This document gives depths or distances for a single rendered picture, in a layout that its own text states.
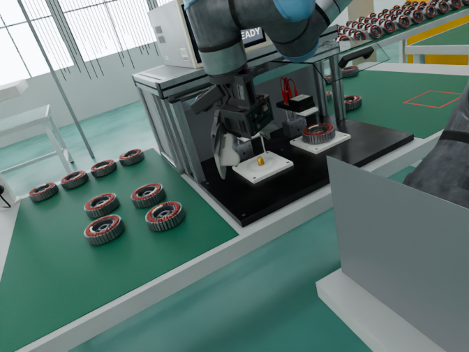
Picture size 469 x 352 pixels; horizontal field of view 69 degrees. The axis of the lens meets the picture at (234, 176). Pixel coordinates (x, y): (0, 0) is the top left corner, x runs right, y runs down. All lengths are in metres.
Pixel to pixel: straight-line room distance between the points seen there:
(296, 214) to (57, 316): 0.62
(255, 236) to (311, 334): 0.79
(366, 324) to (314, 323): 0.97
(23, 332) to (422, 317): 0.79
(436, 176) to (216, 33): 0.38
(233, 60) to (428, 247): 0.39
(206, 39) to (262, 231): 0.51
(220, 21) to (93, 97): 6.88
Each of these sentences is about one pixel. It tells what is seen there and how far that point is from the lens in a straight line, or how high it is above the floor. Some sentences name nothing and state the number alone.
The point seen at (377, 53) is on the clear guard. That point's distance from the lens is 1.17.
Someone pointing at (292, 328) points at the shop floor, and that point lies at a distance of 1.61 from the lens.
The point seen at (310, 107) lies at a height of 0.88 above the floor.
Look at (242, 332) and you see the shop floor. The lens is 1.65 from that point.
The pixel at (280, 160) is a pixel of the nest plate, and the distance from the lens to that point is 1.12.
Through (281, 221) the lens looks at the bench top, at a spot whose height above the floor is 0.74.
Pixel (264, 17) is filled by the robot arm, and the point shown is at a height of 1.24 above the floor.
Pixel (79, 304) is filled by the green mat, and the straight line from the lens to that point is 0.91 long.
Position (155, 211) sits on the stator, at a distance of 1.05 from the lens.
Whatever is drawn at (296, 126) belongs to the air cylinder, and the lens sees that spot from 1.32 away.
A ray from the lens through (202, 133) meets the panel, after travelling 1.28.
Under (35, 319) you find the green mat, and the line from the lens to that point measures 0.95.
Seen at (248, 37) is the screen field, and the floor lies 1.16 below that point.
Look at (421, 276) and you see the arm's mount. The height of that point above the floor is 0.87.
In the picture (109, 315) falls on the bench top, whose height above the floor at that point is 0.73.
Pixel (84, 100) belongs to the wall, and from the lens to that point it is 7.38.
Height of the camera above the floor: 1.26
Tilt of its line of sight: 26 degrees down
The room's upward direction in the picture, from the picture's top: 15 degrees counter-clockwise
